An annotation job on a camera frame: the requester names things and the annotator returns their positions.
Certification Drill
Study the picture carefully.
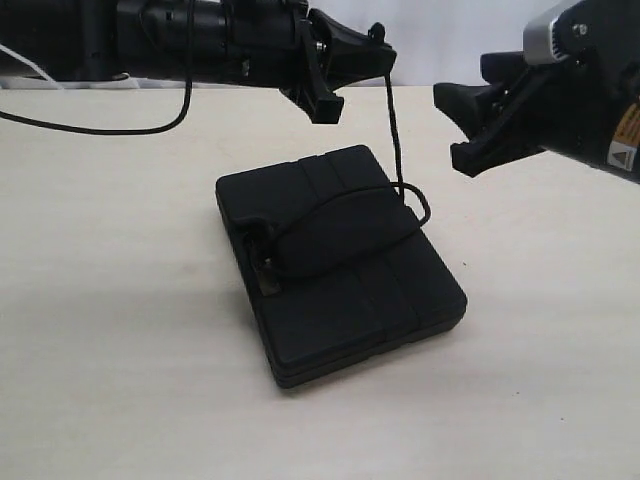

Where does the black braided rope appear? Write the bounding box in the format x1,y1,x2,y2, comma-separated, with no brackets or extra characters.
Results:
259,23,432,281

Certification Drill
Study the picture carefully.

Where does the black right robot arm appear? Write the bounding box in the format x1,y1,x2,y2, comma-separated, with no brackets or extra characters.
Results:
433,1,639,182

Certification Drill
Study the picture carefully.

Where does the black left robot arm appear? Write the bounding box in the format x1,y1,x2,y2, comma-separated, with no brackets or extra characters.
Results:
1,1,397,125

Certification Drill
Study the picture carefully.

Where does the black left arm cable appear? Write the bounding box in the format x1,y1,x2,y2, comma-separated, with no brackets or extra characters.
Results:
0,74,194,137

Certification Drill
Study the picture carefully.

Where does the white cable tie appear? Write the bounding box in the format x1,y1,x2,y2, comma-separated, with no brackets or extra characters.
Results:
1,43,131,90

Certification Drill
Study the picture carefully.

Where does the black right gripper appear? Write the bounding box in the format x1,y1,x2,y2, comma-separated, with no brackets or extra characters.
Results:
433,1,639,176

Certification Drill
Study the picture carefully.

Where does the black plastic carry case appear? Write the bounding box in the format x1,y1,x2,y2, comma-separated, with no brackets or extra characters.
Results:
215,145,467,389

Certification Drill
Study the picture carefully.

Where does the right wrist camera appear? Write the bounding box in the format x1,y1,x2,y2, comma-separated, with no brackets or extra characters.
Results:
522,0,578,66

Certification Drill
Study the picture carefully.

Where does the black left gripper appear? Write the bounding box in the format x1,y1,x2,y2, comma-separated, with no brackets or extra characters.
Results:
219,1,397,125

